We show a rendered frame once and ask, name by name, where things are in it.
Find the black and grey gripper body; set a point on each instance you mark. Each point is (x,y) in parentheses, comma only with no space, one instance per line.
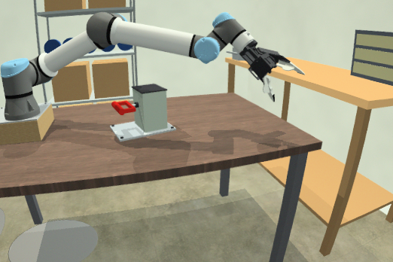
(260,66)

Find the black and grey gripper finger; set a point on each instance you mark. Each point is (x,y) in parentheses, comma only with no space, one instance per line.
(267,87)
(286,64)

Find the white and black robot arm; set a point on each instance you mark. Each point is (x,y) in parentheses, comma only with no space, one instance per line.
(20,75)

